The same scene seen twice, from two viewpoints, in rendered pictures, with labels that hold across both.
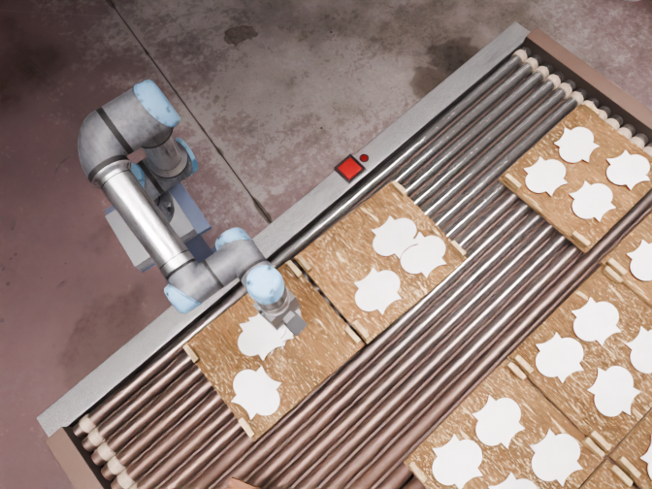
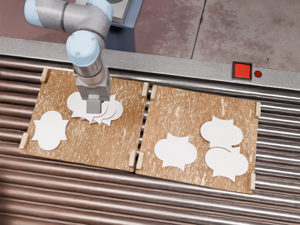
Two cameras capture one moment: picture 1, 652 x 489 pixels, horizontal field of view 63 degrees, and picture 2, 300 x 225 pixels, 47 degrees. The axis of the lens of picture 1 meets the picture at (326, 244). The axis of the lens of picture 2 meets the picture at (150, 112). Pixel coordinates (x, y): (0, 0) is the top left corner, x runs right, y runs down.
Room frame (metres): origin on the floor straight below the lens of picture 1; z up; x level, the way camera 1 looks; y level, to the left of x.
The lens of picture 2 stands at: (0.11, -0.28, 2.12)
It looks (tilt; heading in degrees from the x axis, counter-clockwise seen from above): 68 degrees down; 42
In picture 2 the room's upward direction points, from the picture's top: straight up
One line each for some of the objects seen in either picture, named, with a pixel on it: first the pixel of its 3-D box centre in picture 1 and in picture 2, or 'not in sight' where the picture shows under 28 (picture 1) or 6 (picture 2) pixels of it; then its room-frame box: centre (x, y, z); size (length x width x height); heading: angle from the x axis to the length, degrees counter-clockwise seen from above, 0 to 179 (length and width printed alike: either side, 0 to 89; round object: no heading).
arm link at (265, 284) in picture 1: (266, 286); (85, 53); (0.33, 0.14, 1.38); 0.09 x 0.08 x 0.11; 30
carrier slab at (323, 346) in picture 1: (273, 345); (87, 117); (0.29, 0.20, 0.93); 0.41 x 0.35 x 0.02; 123
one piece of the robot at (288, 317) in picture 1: (282, 311); (92, 89); (0.31, 0.13, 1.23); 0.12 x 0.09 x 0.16; 40
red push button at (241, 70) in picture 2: (349, 169); (242, 71); (0.84, -0.11, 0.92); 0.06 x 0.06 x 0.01; 35
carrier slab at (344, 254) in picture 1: (380, 258); (199, 136); (0.51, -0.16, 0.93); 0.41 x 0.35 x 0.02; 122
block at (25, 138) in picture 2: (246, 427); (24, 141); (0.07, 0.29, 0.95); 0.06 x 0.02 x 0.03; 33
